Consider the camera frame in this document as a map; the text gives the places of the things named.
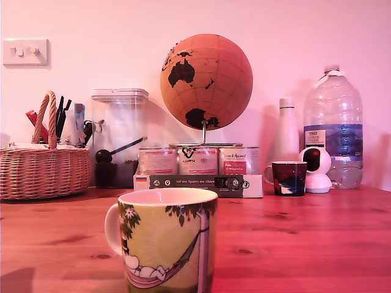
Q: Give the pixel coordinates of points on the black coffee scoop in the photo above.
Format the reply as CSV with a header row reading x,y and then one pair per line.
x,y
104,156

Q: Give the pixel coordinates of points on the grey white cardboard box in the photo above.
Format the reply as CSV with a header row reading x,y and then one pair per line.
x,y
195,182

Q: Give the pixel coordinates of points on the cork globe on metal stand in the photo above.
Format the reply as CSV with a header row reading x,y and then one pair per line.
x,y
210,79

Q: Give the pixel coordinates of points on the clear plastic storage container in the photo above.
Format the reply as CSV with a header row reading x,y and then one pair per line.
x,y
128,122

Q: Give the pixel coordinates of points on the white insulated bottle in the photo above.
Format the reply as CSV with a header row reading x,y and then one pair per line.
x,y
286,134

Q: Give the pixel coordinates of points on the yellow illustrated mug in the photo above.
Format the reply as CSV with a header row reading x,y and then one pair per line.
x,y
165,238

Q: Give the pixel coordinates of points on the small dark illustrated mug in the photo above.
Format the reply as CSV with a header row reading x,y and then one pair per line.
x,y
290,178

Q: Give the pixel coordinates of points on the blue white card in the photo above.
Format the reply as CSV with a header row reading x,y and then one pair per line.
x,y
80,117

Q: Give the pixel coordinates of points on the black pen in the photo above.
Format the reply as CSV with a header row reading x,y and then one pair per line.
x,y
65,108
60,107

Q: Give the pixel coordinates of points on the large clear water bottle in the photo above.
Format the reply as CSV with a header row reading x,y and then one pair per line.
x,y
336,107

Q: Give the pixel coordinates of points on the red packet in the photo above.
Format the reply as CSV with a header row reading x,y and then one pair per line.
x,y
32,117

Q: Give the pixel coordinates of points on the white paper sheet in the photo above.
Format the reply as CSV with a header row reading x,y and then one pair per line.
x,y
27,146

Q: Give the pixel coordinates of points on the small white round camera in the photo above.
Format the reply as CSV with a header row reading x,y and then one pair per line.
x,y
320,171

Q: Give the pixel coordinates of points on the white light switch plate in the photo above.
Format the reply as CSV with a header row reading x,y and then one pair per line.
x,y
26,52

